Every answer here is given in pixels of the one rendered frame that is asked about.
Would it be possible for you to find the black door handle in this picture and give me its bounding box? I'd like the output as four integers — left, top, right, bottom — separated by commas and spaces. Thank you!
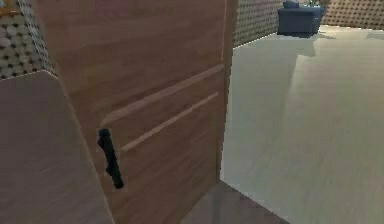
96, 128, 125, 190

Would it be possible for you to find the dark blue armchair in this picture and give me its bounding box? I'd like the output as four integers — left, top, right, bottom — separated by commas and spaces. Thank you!
276, 0, 325, 36

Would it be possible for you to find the brown wooden room door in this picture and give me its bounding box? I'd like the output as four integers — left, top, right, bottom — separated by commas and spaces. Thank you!
31, 0, 239, 224

